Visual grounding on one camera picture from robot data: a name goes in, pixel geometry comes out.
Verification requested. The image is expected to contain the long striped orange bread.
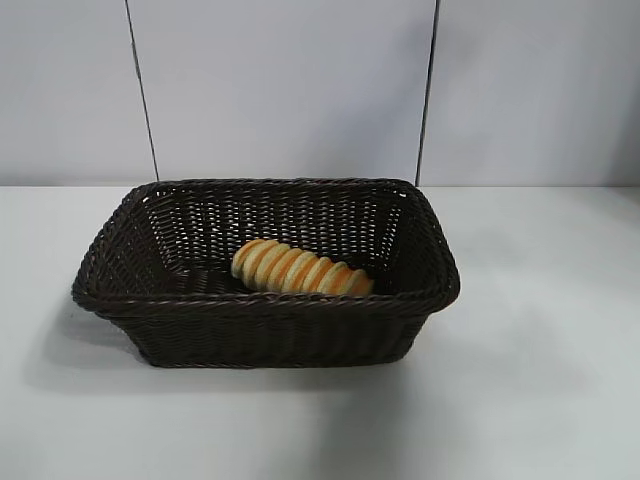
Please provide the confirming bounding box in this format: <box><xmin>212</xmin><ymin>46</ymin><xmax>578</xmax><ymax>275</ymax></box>
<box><xmin>230</xmin><ymin>238</ymin><xmax>375</xmax><ymax>295</ymax></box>

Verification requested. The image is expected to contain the dark brown wicker basket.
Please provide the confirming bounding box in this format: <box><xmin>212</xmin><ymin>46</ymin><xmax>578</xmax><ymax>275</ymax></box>
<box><xmin>71</xmin><ymin>177</ymin><xmax>461</xmax><ymax>370</ymax></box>

